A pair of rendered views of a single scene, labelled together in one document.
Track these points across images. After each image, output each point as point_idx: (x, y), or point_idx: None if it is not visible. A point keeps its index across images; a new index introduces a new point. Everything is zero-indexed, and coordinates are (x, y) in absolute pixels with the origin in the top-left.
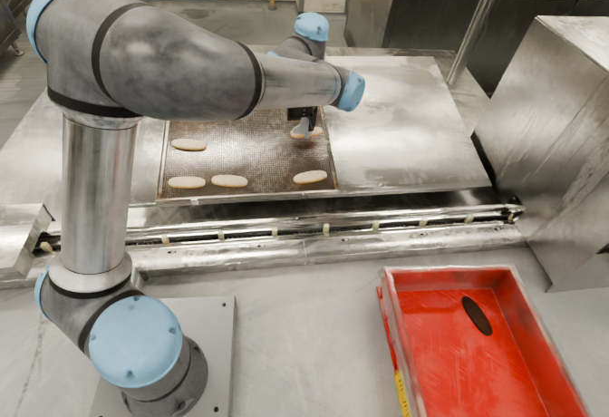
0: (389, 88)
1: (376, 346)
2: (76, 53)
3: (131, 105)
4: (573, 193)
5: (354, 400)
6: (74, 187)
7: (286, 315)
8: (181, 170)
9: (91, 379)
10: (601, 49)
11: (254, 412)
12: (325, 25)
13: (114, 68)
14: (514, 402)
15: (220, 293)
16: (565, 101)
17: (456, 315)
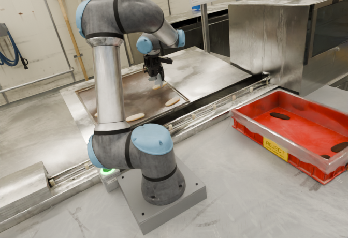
0: (184, 61)
1: (248, 143)
2: (105, 12)
3: (130, 21)
4: (281, 51)
5: (254, 162)
6: (105, 75)
7: (200, 152)
8: None
9: (120, 219)
10: (257, 2)
11: (213, 188)
12: None
13: (125, 7)
14: (315, 132)
15: None
16: (256, 23)
17: (271, 119)
